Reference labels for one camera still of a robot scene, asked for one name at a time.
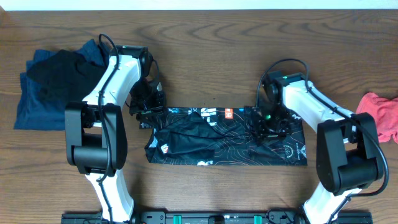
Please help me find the red t-shirt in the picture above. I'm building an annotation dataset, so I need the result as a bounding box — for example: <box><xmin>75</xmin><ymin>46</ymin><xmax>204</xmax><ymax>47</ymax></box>
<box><xmin>356</xmin><ymin>92</ymin><xmax>398</xmax><ymax>143</ymax></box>

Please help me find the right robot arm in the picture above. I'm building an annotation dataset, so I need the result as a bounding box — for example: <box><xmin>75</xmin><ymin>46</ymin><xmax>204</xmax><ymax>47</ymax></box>
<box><xmin>251</xmin><ymin>72</ymin><xmax>389</xmax><ymax>223</ymax></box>

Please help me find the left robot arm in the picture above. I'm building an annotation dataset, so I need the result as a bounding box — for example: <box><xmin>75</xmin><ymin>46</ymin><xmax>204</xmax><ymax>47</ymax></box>
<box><xmin>62</xmin><ymin>45</ymin><xmax>166</xmax><ymax>223</ymax></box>

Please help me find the black orange patterned jersey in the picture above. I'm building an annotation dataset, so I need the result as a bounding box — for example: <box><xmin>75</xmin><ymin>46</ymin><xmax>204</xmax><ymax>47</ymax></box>
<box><xmin>140</xmin><ymin>107</ymin><xmax>307</xmax><ymax>166</ymax></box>

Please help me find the folded navy blue garment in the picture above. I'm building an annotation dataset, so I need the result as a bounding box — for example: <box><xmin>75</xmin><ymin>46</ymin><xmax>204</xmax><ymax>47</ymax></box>
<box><xmin>14</xmin><ymin>39</ymin><xmax>105</xmax><ymax>131</ymax></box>

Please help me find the folded black garment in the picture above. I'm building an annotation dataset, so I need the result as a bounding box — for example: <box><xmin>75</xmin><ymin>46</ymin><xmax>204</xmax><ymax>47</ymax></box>
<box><xmin>27</xmin><ymin>50</ymin><xmax>106</xmax><ymax>103</ymax></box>

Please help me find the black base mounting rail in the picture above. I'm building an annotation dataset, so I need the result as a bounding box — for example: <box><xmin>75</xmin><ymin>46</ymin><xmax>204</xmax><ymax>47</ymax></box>
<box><xmin>61</xmin><ymin>209</ymin><xmax>373</xmax><ymax>224</ymax></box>

